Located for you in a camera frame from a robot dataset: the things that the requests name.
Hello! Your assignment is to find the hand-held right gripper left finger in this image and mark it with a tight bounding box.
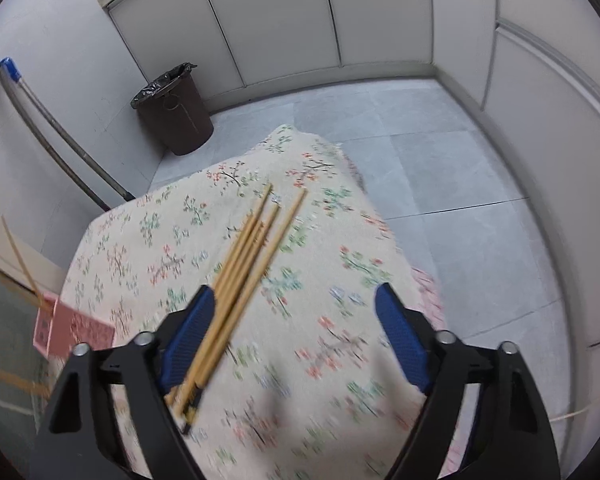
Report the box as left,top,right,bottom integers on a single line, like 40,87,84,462
30,285,218,480

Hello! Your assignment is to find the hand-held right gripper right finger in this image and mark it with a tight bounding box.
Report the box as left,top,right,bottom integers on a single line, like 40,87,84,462
375,282,563,480

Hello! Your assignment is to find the wooden chopstick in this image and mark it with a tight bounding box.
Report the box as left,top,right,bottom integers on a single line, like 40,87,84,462
166,212,255,406
175,204,282,418
165,183,273,406
0,364,49,395
1,216,43,303
172,217,266,411
182,187,308,433

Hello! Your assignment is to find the pink perforated utensil holder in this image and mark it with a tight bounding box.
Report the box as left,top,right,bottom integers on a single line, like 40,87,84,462
32,295,117,361

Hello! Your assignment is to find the floral tablecloth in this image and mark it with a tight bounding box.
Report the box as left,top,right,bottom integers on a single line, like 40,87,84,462
55,125,461,480

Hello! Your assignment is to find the brown trash bin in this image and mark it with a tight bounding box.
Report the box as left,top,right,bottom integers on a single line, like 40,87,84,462
131,62,215,157

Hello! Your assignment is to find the grey metal pole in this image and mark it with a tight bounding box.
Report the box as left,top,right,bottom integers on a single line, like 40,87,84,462
16,76,133,198

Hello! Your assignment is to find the dark pole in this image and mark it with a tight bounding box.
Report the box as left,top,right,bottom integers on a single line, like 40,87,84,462
0,71,110,211

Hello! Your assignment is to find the black trash bag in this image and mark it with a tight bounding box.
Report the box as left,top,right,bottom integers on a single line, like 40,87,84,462
131,62,198,110

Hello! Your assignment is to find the grey partition panel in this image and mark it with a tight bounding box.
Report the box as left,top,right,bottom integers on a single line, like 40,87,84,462
480,0,600,361

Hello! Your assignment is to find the blue pole clip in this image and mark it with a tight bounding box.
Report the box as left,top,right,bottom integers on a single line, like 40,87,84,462
0,49,23,85

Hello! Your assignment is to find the grey cabinet row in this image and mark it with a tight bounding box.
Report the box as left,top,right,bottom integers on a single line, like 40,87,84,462
97,0,438,111

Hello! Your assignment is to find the yellowish cable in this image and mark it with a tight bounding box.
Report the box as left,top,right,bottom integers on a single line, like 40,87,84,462
549,394,600,422

